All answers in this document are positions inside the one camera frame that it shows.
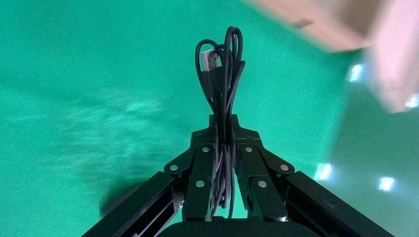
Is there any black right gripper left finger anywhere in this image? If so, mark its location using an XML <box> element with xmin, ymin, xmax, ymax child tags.
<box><xmin>82</xmin><ymin>114</ymin><xmax>219</xmax><ymax>237</ymax></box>

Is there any black USB cable bundle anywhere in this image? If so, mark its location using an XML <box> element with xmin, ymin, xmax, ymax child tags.
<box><xmin>195</xmin><ymin>26</ymin><xmax>246</xmax><ymax>219</ymax></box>

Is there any green table cloth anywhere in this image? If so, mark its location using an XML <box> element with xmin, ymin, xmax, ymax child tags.
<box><xmin>0</xmin><ymin>0</ymin><xmax>364</xmax><ymax>237</ymax></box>

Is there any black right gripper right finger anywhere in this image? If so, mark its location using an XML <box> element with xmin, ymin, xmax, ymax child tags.
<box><xmin>231</xmin><ymin>114</ymin><xmax>393</xmax><ymax>237</ymax></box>

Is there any brown cardboard box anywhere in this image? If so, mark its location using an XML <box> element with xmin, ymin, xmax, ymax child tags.
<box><xmin>244</xmin><ymin>0</ymin><xmax>419</xmax><ymax>114</ymax></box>

